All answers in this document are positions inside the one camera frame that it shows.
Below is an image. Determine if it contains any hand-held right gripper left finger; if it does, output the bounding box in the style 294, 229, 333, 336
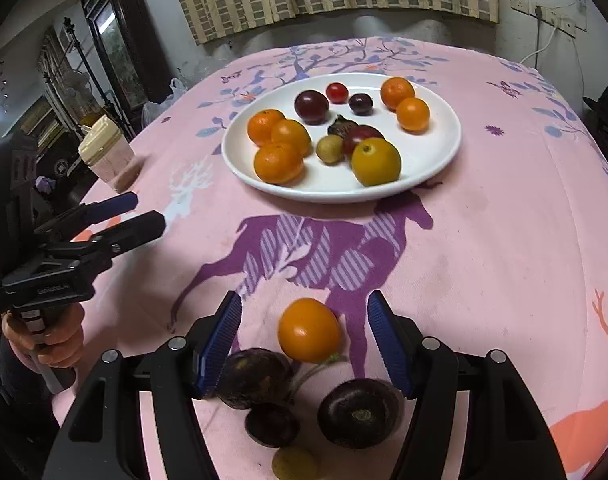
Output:
42, 290, 243, 480

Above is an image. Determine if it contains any large dark water chestnut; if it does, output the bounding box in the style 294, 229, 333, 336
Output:
317, 378, 402, 449

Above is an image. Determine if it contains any black hat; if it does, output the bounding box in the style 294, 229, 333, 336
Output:
583, 86, 608, 161

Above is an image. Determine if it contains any pink deer printed tablecloth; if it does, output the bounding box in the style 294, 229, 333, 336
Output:
51, 37, 608, 480

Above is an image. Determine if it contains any person's left forearm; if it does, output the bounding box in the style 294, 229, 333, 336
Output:
0, 332, 59, 461

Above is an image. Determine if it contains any dark purple plum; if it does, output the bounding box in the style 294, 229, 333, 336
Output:
294, 89, 330, 125

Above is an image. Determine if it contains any white standing fan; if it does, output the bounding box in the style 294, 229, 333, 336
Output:
64, 70, 97, 111

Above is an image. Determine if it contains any person's left hand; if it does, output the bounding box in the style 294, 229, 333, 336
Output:
2, 305, 87, 371

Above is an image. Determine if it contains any white wall socket strip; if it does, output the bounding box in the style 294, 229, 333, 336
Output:
541, 5, 587, 36

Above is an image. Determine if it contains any clear jar with cream lid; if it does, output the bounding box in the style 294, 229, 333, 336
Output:
78, 115, 134, 193

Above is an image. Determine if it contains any white oval plate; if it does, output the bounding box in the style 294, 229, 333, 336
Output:
221, 73, 462, 204

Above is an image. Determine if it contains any yellowish orange tangerine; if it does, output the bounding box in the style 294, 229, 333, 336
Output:
351, 137, 402, 188

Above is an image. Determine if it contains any yellow-green longan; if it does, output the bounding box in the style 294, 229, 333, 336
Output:
316, 134, 345, 165
272, 446, 319, 480

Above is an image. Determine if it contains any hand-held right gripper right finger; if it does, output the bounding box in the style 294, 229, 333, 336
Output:
367, 290, 567, 480

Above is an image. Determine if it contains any dark wooden framed cabinet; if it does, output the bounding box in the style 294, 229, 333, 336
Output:
81, 0, 169, 126

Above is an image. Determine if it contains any black metal stand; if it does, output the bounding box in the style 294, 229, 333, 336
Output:
61, 16, 109, 111

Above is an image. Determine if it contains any dark red plum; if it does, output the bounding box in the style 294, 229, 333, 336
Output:
342, 125, 386, 157

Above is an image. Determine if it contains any white power cable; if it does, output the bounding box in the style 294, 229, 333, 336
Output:
521, 7, 560, 68

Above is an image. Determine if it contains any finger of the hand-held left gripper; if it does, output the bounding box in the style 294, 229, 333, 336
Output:
44, 211, 165, 273
34, 191, 139, 241

